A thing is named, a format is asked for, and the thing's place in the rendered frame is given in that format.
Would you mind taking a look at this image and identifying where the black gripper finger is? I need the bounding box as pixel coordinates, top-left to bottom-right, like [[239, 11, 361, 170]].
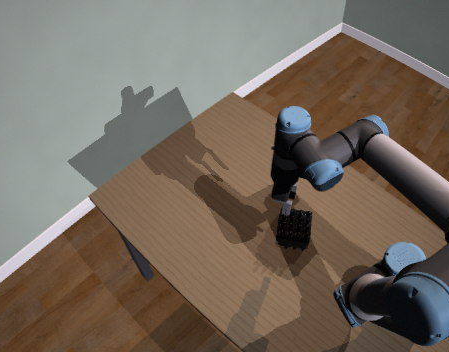
[[289, 183, 298, 200], [274, 200, 292, 216]]

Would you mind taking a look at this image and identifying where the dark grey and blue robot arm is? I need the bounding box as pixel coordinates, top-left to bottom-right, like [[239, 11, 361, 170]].
[[274, 106, 449, 346]]

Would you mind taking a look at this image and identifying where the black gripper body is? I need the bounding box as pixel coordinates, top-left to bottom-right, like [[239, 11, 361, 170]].
[[271, 146, 305, 202]]

